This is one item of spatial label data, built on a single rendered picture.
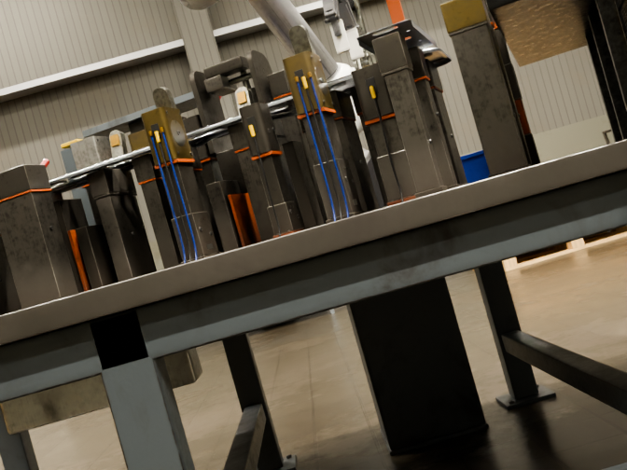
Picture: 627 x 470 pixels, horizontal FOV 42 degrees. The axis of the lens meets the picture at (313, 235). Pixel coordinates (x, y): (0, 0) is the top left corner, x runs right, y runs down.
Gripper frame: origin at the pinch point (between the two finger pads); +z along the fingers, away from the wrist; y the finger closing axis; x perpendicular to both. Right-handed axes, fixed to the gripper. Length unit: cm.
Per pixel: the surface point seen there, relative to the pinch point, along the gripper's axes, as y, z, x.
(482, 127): 17.3, 26.5, 25.1
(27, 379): 85, 46, -39
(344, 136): 6.2, 19.1, -4.9
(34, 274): 21, 30, -81
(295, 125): -18.0, 10.2, -22.7
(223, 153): -14.4, 11.8, -42.3
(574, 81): -689, -34, 62
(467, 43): 17.1, 10.0, 26.6
